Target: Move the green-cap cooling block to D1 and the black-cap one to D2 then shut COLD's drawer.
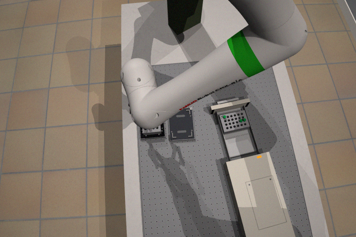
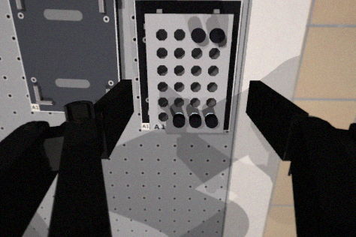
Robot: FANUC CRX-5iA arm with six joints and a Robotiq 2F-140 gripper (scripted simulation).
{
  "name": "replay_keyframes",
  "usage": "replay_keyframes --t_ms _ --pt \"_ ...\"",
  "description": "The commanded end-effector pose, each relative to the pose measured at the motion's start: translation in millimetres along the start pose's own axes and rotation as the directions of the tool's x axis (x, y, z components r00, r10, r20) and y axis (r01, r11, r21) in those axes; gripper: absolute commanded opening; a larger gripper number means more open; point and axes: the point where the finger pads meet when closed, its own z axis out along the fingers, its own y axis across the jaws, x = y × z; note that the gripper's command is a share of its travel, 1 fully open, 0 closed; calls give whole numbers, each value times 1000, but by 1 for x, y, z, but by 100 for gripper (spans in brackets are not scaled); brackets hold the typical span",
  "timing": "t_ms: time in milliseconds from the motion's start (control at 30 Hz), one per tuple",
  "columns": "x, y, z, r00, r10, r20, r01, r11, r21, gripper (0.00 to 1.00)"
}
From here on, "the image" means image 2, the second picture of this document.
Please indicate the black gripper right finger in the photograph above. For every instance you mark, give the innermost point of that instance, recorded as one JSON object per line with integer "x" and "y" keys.
{"x": 323, "y": 162}

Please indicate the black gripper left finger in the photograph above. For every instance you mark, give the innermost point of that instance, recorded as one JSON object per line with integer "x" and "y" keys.
{"x": 30, "y": 161}

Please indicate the grey perforated block with round holes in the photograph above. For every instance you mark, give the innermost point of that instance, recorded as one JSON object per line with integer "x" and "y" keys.
{"x": 184, "y": 76}

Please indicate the grey perforated base plate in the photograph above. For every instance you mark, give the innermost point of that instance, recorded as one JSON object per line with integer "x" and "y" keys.
{"x": 158, "y": 184}

